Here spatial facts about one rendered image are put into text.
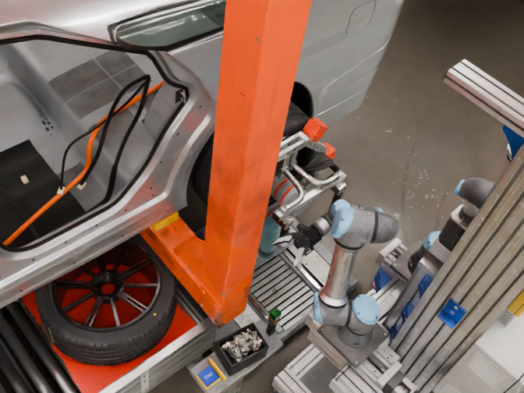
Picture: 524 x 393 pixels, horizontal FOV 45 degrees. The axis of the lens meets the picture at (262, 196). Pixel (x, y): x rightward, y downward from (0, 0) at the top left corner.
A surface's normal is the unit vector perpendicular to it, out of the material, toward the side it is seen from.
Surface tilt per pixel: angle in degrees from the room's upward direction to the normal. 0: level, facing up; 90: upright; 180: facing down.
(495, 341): 0
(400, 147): 0
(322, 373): 0
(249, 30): 90
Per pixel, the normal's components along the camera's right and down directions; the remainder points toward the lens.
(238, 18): -0.76, 0.46
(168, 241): 0.12, -0.61
